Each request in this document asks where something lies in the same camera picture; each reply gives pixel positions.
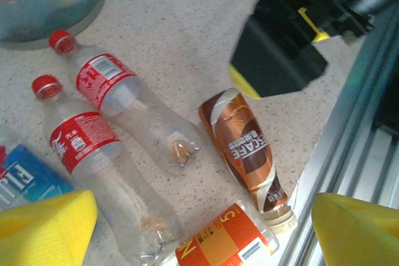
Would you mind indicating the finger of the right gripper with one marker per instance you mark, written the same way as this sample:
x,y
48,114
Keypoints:
x,y
274,57
313,26

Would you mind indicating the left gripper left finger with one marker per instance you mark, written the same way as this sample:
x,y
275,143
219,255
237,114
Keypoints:
x,y
43,231

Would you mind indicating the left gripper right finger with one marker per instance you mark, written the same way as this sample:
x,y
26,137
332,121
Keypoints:
x,y
361,235

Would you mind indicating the brown Nescafe coffee bottle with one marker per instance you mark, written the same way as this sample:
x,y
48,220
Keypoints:
x,y
243,144

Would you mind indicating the red label cola bottle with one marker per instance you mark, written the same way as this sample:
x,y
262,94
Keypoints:
x,y
81,141
103,79

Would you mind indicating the orange label bottle gold cap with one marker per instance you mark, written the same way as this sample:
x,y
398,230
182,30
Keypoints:
x,y
218,241

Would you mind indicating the translucent grey bin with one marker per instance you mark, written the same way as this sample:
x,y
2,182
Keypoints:
x,y
87,13

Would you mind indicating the Fiji water bottle blue cap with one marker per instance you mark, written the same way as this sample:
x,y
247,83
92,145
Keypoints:
x,y
28,169

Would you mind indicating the aluminium front rail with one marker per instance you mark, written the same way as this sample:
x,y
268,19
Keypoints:
x,y
352,160

